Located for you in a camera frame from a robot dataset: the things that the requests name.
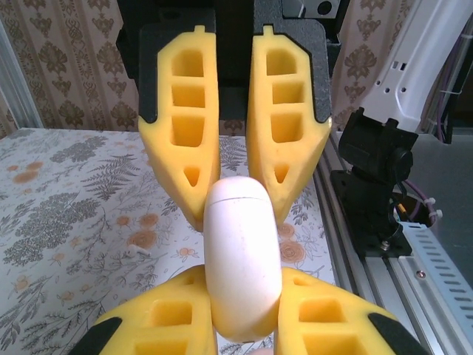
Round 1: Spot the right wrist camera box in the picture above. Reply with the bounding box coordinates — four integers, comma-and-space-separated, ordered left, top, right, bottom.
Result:
280, 0, 343, 19

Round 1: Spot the white slotted cable duct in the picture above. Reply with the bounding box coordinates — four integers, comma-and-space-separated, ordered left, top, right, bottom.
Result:
398, 221, 473, 355

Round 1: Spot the aluminium frame post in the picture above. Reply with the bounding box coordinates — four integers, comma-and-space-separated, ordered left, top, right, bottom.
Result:
0, 18, 44, 130

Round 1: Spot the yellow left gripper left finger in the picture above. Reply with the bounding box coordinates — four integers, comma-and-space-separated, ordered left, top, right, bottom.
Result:
68, 264, 217, 355

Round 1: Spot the white earbud charging case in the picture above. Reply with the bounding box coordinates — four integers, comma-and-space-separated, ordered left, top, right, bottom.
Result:
204, 176, 285, 343

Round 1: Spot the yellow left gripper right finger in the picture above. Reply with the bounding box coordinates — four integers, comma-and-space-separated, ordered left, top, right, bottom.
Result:
275, 268, 433, 355

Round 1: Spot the purple cable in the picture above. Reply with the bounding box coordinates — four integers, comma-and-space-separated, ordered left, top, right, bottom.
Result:
435, 33, 467, 144
404, 179, 436, 227

